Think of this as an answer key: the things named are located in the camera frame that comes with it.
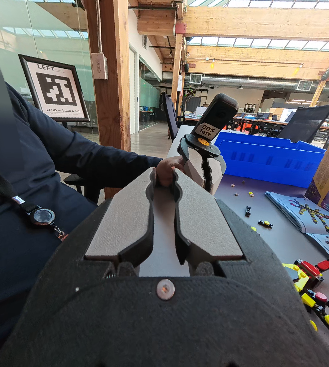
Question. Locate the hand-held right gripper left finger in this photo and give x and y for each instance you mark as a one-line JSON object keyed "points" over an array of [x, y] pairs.
{"points": [[124, 218]]}

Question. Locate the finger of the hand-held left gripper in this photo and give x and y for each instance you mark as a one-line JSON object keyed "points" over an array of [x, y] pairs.
{"points": [[194, 167], [216, 172]]}

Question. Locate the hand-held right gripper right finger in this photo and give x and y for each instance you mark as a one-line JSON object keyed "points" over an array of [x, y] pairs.
{"points": [[204, 223]]}

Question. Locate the person's left forearm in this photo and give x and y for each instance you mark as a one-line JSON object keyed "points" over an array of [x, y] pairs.
{"points": [[104, 163]]}

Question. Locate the black slotted lego piece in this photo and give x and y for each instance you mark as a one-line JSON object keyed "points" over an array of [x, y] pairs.
{"points": [[248, 210]]}

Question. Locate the black lego piece yellow tile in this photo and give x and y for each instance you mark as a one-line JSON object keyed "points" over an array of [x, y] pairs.
{"points": [[265, 223]]}

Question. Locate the yellow red lego spider model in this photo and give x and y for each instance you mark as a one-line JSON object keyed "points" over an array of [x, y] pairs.
{"points": [[308, 269]]}

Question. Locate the person's left hand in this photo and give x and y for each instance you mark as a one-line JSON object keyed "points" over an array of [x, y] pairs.
{"points": [[166, 170]]}

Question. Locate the white vent grille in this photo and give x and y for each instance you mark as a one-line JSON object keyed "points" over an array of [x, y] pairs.
{"points": [[304, 85], [195, 78]]}

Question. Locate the blue plastic bin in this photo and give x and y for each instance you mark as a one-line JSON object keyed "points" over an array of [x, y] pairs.
{"points": [[267, 160]]}

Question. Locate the person's black office chair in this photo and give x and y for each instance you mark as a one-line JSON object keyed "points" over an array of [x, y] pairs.
{"points": [[75, 179]]}

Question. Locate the black mesh office chair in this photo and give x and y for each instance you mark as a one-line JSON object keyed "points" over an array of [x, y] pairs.
{"points": [[308, 123]]}

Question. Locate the closed spider instruction booklet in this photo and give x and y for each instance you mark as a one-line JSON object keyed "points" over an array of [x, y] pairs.
{"points": [[302, 212]]}

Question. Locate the person's dark blue torso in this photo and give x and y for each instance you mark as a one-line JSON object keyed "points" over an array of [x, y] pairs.
{"points": [[9, 258]]}

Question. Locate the black framed tag sign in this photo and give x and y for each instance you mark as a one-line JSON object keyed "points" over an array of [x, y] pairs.
{"points": [[57, 89]]}

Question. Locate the metal air duct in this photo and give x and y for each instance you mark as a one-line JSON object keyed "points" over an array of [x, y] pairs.
{"points": [[253, 81]]}

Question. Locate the wooden support post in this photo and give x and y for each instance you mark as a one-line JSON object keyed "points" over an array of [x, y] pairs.
{"points": [[111, 109]]}

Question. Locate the grey wall switch box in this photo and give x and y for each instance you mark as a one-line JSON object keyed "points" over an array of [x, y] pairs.
{"points": [[99, 66]]}

